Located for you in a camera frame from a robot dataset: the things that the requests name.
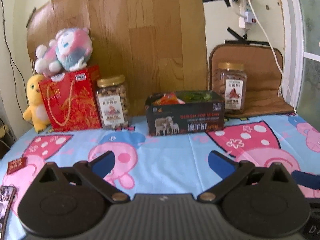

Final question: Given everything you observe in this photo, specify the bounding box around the cartoon pig bedsheet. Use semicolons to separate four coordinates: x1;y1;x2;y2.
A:
1;115;319;239

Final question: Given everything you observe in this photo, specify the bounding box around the smartphone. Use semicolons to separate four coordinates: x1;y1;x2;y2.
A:
0;185;16;239

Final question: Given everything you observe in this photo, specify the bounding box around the brown seat cushion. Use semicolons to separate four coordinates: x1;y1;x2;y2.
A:
209;44;294;118

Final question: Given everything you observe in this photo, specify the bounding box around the small dark red packet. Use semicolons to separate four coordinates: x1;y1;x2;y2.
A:
7;157;27;175

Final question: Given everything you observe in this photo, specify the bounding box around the black sheep print tin box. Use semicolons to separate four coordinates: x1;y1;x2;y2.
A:
145;90;225;136

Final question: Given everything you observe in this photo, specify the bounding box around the yellow plush duck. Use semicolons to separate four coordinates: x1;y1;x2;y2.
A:
23;74;50;133

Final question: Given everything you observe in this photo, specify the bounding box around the pecan jar gold lid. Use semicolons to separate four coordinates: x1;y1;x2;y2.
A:
212;62;247;114

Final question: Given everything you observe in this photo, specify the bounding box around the pink blue plush toy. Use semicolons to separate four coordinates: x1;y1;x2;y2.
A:
34;28;93;77

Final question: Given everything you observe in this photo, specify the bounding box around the wood grain board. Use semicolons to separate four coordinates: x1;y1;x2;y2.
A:
27;0;208;115

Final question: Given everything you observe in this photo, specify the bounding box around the orange red snack packet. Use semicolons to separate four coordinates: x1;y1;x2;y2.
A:
152;93;185;106

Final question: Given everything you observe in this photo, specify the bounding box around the black wall cable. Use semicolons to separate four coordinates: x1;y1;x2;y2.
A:
0;0;28;126

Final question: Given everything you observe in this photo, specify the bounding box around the red gift box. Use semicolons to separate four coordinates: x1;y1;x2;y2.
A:
39;65;101;132

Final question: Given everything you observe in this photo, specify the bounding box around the white power strip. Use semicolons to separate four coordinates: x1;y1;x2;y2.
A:
239;0;256;30

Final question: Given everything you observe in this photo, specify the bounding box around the cashew nut jar gold lid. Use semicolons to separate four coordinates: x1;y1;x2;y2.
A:
96;75;129;130

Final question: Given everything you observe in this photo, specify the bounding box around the green cracker packet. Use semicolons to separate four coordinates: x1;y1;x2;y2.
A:
176;91;214;103

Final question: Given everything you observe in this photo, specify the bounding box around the white power cable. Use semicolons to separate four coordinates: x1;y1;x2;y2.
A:
246;0;295;106

